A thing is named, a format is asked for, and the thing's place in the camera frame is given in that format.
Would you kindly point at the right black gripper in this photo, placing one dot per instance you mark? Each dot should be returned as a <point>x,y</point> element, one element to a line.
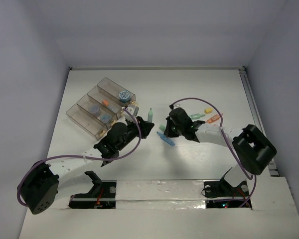
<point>168,131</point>

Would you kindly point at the green pen cap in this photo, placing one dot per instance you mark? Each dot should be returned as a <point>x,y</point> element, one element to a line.
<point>162,127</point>

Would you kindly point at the blue slime jar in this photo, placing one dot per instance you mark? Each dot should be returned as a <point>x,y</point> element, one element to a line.
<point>124,96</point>

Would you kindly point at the aluminium rail right edge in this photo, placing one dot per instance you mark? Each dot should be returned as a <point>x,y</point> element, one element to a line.
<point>272,168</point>

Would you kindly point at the yellow pen cap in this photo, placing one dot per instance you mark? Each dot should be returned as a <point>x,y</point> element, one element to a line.
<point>208,110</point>

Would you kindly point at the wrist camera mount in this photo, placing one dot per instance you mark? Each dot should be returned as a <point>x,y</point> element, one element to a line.
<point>130,112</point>
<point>173,106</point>

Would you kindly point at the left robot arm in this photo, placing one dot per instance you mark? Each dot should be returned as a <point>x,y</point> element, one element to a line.
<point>56,177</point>

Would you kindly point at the orange tip marker pen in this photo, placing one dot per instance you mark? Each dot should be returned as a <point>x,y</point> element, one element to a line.
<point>110,107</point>

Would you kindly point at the green highlighter pen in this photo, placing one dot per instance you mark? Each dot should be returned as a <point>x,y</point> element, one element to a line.
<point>150,115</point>

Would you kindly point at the green clear clip pen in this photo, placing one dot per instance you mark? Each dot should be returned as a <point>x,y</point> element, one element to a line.
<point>196,116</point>

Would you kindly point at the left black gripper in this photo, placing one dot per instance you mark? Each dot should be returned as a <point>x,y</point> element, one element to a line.
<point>141,124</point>

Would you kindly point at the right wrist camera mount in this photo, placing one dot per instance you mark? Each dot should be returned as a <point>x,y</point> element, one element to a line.
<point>173,106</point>

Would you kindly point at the orange clear clip pen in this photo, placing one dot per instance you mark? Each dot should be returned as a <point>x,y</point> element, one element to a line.
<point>214,118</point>

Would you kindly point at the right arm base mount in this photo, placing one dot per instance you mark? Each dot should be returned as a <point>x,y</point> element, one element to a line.
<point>226,195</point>

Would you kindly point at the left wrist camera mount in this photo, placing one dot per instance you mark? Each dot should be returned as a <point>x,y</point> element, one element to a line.
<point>130,112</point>

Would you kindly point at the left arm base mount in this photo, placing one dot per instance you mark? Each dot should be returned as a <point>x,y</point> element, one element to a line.
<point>102,195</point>

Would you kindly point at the smoky clear drawer organizer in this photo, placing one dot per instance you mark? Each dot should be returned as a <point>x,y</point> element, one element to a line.
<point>96,127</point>

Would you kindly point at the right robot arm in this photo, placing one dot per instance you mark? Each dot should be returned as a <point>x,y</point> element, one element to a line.
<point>252,150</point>

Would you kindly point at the blue clear clip pen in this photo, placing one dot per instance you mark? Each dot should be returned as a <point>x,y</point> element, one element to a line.
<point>166,139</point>

